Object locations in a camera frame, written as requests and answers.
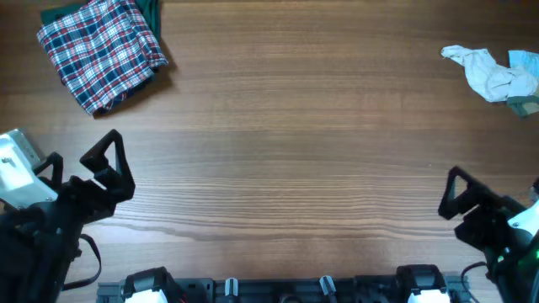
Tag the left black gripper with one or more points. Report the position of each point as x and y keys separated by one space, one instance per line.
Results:
x=120 y=181

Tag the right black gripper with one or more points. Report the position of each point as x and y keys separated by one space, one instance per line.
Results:
x=481 y=206

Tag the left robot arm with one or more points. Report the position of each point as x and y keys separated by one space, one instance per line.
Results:
x=34 y=268

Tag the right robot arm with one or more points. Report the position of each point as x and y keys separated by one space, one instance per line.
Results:
x=515 y=273

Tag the black folded polo shirt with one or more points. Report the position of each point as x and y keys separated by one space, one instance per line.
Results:
x=116 y=101

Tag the olive green cloth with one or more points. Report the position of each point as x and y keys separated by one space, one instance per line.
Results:
x=523 y=105

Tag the beige crumpled cloth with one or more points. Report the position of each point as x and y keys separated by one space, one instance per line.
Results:
x=494 y=82

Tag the light blue cloth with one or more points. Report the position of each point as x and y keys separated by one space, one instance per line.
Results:
x=526 y=60

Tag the green folded shirt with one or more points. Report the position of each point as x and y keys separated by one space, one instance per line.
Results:
x=150 y=10

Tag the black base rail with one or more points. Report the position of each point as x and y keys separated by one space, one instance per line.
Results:
x=366 y=288

